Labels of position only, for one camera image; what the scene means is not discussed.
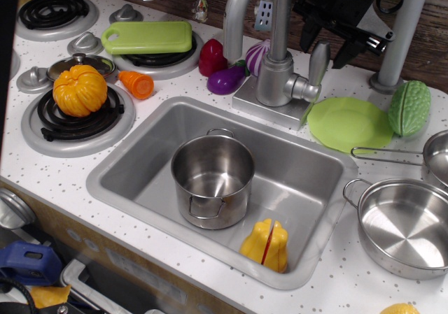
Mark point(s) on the orange toy carrot piece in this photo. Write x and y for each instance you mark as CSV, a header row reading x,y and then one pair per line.
x,y
140,85

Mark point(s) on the steel pot in sink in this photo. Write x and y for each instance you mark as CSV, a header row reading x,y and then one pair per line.
x,y
213,175

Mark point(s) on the left edge stove burner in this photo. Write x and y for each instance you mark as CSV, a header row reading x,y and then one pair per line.
x,y
14,65

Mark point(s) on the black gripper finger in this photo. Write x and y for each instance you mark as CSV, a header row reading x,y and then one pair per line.
x,y
310,30
349,51

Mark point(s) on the blue clamp tool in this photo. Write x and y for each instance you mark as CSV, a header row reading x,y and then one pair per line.
x,y
30,264

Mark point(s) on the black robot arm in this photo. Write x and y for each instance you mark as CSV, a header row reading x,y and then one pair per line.
x,y
355,21

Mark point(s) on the steel saucepan long handle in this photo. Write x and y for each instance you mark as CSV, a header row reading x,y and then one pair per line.
x,y
433,156

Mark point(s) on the silver stove knob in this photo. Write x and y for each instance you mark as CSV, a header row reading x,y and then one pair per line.
x,y
127,13
87,43
34,81

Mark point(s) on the back right stove burner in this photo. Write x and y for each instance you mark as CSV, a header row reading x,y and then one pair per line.
x,y
162,66

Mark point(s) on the front black stove burner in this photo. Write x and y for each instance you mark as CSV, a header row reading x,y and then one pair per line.
x,y
49,131

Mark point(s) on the silver stove knob back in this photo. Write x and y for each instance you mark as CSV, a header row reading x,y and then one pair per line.
x,y
127,13

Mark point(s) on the grey vertical post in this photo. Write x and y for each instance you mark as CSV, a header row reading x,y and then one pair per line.
x,y
388,79

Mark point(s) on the orange toy pumpkin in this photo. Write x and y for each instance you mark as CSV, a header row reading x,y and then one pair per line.
x,y
80,91

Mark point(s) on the silver stove knob middle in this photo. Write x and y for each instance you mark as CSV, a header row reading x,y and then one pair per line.
x,y
87,43

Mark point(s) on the silver faucet lever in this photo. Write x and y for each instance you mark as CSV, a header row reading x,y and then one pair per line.
x,y
313,72

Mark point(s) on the yellow item bottom left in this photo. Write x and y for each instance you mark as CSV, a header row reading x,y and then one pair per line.
x,y
47,296

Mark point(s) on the green toy bitter gourd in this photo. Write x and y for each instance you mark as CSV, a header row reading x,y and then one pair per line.
x,y
409,108

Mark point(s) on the red toy pepper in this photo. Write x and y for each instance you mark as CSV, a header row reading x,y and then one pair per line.
x,y
211,58

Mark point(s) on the steel pan with loop handle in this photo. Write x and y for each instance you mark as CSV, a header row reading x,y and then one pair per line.
x,y
402,226

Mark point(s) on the yellow toy lemon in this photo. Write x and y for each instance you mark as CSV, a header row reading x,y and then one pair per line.
x,y
401,308

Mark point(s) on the purple toy eggplant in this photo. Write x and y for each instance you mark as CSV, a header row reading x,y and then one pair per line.
x,y
227,81

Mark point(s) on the yellow toy pepper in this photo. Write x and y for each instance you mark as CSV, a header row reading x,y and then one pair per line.
x,y
267,245

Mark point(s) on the purple white toy onion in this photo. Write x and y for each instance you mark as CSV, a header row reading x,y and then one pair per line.
x,y
254,56

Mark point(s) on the silver toy faucet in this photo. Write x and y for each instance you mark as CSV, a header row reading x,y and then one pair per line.
x,y
274,92

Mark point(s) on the green plastic plate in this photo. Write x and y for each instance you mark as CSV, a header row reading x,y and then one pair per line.
x,y
343,123

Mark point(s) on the silver oven knob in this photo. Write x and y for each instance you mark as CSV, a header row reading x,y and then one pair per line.
x,y
15,213

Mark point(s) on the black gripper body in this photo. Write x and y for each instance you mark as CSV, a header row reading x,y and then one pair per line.
x,y
353,20

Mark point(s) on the hanging clear ornament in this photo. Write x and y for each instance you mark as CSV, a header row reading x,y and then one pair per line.
x,y
200,11

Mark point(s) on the silver stove knob front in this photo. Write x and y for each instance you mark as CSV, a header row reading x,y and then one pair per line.
x,y
34,81

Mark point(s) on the back left stove burner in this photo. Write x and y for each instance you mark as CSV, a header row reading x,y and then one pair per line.
x,y
55,20

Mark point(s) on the green cutting board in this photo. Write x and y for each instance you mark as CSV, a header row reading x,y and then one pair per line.
x,y
127,38

